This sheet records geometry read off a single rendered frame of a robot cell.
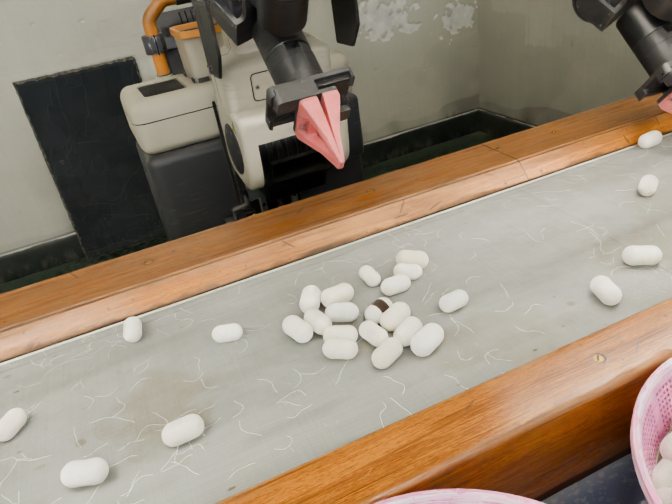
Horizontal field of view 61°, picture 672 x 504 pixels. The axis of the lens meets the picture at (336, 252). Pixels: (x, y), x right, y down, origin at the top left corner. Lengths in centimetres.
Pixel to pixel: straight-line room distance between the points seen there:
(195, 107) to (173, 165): 14
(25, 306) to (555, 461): 57
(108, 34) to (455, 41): 161
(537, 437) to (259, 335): 28
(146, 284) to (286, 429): 28
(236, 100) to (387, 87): 183
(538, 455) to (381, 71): 250
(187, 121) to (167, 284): 73
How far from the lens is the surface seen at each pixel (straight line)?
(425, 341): 51
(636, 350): 51
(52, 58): 247
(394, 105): 291
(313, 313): 56
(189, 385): 55
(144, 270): 71
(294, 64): 67
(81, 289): 72
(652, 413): 48
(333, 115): 64
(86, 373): 62
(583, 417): 47
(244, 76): 109
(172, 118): 135
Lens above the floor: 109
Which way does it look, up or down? 30 degrees down
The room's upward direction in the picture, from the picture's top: 10 degrees counter-clockwise
